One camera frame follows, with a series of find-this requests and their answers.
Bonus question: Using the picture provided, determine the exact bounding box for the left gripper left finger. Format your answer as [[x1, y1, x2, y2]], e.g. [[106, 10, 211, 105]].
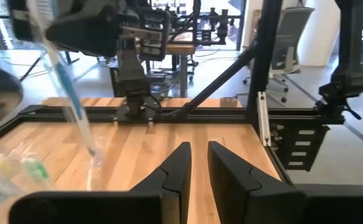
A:
[[8, 141, 192, 224]]

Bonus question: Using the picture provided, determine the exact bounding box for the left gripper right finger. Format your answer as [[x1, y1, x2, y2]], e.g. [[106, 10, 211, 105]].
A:
[[207, 141, 363, 224]]

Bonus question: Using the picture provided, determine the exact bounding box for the green toothbrush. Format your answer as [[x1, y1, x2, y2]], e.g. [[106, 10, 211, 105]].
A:
[[22, 157, 50, 183]]

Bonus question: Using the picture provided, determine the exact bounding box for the black labelled mounting plate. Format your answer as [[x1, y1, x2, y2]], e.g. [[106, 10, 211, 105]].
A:
[[270, 123, 331, 172]]

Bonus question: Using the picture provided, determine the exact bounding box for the black computer tower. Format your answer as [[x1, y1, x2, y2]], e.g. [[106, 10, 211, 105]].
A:
[[108, 66, 123, 98]]

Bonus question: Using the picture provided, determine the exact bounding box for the wooden desk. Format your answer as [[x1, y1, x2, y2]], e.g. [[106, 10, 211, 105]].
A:
[[137, 30, 197, 98]]

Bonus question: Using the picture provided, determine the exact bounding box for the grey mesh office chair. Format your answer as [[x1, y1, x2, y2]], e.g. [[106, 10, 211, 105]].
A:
[[235, 6, 316, 104]]

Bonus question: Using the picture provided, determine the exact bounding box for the silver aluminium bracket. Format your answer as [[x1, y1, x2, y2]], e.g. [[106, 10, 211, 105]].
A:
[[257, 91, 272, 147]]

